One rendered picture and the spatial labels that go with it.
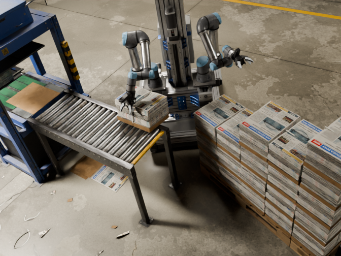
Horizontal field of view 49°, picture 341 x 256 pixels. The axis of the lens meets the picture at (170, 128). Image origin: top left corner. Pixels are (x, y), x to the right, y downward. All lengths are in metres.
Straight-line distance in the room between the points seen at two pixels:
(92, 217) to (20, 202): 0.87
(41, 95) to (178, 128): 1.50
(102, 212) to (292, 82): 2.87
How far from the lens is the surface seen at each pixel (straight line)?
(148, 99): 3.33
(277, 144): 2.80
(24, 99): 4.27
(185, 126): 4.20
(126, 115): 3.40
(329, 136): 2.56
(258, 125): 2.92
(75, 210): 4.03
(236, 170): 3.40
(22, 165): 4.55
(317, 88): 5.07
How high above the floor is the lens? 3.06
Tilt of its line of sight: 43 degrees down
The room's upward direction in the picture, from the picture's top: 10 degrees counter-clockwise
